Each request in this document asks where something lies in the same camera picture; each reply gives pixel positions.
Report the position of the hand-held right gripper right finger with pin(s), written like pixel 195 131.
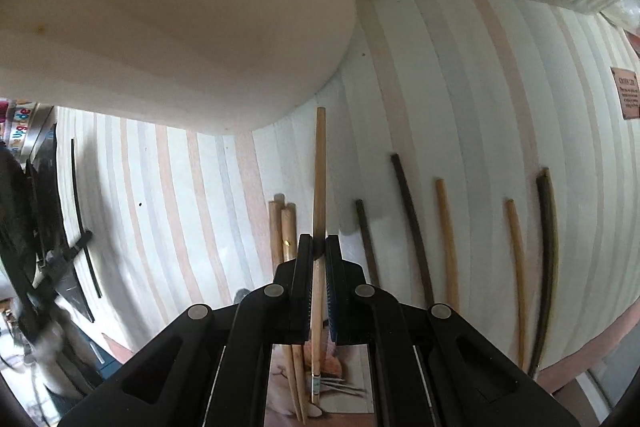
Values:
pixel 334 267

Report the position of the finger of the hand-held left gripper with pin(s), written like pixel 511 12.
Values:
pixel 70 252

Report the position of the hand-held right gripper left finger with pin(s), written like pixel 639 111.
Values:
pixel 305 267

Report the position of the light wooden chopstick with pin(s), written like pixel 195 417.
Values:
pixel 275 232
pixel 446 232
pixel 320 182
pixel 516 267
pixel 289 232

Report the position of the dark brown chopstick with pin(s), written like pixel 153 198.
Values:
pixel 549 247
pixel 367 247
pixel 410 217

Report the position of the cream ribbed utensil holder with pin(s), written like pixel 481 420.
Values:
pixel 175 7

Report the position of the black cooktop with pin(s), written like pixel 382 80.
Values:
pixel 52 197

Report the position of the wok with steel lid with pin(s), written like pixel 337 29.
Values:
pixel 12 217

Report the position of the cat-shaped mat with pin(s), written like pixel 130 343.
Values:
pixel 345 377

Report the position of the small brown label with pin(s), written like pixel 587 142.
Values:
pixel 627 94

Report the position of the colourful wall sticker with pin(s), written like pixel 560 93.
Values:
pixel 22 129

